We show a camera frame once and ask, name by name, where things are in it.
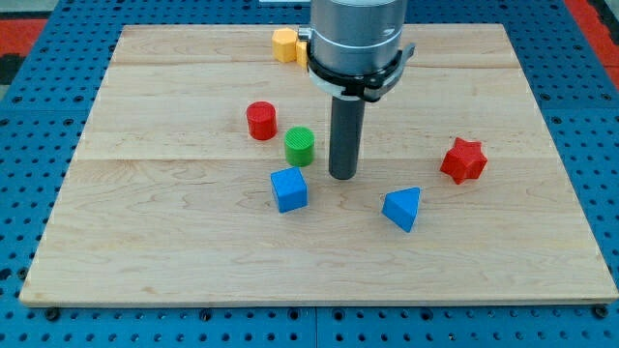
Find yellow hexagon block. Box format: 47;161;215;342
271;28;298;63

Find wooden board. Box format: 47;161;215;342
20;24;618;308

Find red cylinder block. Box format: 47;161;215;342
246;101;278;141

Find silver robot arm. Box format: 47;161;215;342
298;0;415;180

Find black clamp ring mount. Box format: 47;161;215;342
298;26;416;102

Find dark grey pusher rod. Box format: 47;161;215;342
329;97;365;180

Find red star block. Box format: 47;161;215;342
439;137;487;185

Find yellow block behind arm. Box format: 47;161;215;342
295;41;308;70

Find blue cube block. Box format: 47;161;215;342
270;167;309;213

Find green cylinder block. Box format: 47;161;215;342
284;127;315;167

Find blue triangle block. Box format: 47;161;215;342
381;187;422;233

